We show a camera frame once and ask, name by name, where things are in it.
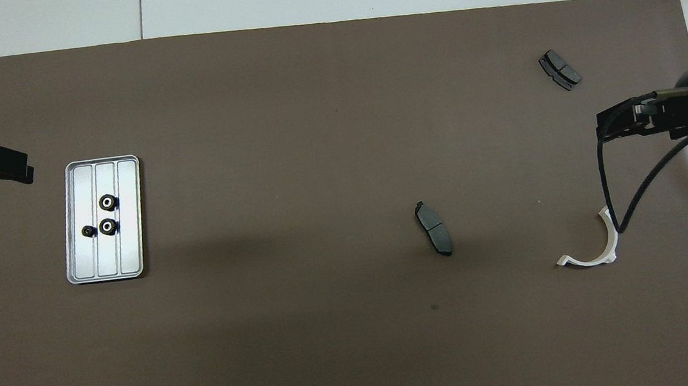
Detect silver metal tray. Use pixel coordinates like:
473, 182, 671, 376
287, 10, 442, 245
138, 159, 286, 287
54, 154, 153, 286

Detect short dark grey brake pad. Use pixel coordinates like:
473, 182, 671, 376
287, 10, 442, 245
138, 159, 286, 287
537, 46, 584, 95

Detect long dark grey brake pad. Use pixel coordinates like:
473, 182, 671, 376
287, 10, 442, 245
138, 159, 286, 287
413, 198, 455, 261

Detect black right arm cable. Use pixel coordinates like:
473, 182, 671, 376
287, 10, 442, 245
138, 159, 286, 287
590, 87, 688, 235

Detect brown table mat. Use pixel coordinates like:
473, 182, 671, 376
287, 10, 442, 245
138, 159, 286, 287
0, 0, 688, 386

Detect white curved plastic bracket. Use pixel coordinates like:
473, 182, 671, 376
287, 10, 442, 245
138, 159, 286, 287
550, 204, 623, 271

